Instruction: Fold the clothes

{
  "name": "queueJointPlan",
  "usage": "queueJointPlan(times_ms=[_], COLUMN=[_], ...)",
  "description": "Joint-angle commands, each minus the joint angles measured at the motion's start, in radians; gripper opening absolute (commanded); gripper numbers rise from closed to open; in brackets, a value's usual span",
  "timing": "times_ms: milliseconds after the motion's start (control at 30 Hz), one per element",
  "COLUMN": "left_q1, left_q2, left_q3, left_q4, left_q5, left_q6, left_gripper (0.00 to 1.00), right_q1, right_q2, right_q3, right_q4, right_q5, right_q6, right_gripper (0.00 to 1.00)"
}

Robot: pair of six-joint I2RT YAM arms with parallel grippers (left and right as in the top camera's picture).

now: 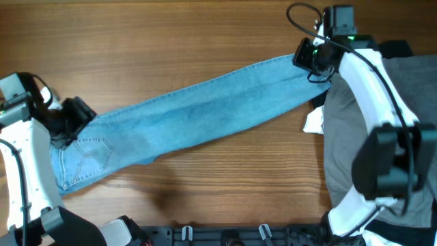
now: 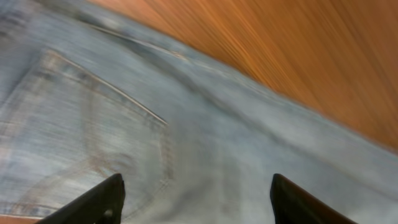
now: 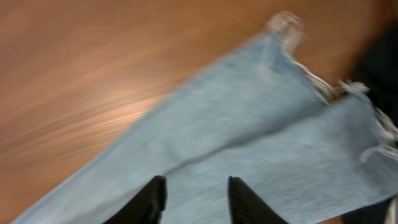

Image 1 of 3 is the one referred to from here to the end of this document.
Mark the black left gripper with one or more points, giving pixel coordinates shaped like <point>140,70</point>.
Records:
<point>84,115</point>

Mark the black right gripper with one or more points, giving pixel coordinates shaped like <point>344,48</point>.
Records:
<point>305,47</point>

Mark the light blue denim jeans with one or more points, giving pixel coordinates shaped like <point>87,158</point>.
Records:
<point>193,115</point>

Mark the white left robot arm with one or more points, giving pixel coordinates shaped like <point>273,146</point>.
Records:
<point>29,127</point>

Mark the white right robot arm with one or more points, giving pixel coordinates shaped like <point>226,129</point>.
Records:
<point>395,157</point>

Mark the white cloth piece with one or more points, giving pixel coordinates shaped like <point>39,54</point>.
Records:
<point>315,121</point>

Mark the black garment under grey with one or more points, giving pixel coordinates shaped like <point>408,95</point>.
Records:
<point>395,49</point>

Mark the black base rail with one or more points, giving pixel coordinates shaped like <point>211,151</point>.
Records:
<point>264,234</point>

